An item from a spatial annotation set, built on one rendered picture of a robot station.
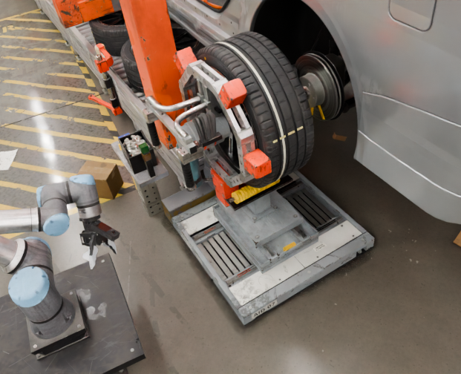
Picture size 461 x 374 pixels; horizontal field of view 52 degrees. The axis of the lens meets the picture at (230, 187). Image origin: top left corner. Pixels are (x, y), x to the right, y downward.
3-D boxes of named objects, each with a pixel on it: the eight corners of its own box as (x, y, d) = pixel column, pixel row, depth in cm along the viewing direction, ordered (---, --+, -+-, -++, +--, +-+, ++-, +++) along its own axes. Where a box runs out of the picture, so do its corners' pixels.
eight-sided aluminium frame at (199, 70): (260, 202, 207) (251, 98, 170) (248, 208, 205) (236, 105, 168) (203, 141, 243) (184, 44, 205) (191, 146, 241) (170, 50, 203)
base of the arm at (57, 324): (36, 346, 192) (25, 335, 185) (27, 312, 205) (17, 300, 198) (80, 323, 197) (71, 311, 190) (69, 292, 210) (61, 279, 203)
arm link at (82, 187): (67, 176, 188) (93, 171, 191) (74, 205, 191) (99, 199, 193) (67, 179, 179) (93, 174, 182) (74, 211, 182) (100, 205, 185)
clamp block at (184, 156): (204, 156, 184) (202, 145, 181) (183, 165, 182) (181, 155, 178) (198, 149, 188) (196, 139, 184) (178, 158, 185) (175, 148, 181)
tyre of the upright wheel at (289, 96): (218, 35, 231) (257, 156, 255) (176, 51, 224) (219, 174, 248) (290, 23, 173) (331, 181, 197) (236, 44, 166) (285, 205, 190)
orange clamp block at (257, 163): (259, 160, 192) (272, 172, 186) (243, 168, 189) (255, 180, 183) (258, 147, 187) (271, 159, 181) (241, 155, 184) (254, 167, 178)
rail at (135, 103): (197, 175, 286) (191, 148, 270) (183, 182, 283) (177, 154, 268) (76, 35, 447) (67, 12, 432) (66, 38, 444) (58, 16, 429)
